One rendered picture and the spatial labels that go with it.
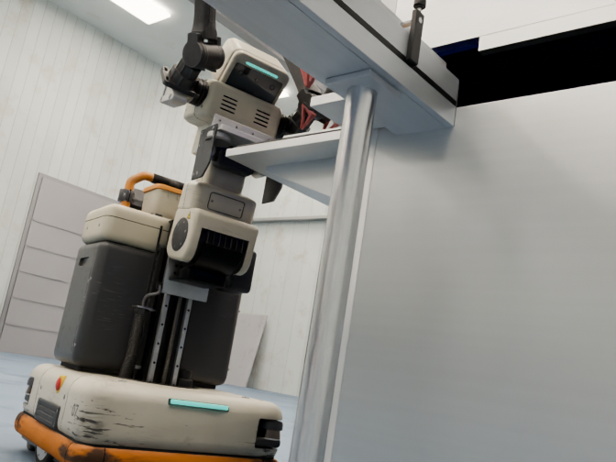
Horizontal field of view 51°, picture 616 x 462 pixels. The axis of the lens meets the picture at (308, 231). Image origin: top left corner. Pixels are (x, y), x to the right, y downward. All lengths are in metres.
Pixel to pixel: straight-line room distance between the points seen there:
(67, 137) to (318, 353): 11.81
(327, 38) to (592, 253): 0.49
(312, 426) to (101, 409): 0.92
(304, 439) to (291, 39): 0.58
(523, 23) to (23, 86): 11.49
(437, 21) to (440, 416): 0.73
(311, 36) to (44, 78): 11.72
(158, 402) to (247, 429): 0.30
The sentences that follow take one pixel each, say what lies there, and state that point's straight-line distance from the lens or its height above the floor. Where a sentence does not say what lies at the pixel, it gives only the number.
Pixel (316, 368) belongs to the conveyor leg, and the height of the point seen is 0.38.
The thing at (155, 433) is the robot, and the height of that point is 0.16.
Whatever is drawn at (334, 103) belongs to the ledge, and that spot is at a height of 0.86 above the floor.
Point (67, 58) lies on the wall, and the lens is 12.94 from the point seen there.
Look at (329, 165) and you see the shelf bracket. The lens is 1.47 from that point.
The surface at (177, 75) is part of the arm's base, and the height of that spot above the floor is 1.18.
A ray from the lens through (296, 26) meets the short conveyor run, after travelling 0.95.
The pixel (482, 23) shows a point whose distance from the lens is 1.28.
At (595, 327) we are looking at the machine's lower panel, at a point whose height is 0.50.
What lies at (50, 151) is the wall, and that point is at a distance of 12.44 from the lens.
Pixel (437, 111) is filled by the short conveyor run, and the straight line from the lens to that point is 1.15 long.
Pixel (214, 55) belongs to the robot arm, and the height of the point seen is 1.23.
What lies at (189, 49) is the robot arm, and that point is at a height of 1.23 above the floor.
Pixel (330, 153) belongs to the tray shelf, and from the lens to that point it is 1.45.
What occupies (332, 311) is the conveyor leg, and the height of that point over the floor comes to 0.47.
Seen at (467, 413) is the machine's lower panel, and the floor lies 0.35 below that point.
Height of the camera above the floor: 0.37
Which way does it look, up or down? 13 degrees up
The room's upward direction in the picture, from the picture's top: 9 degrees clockwise
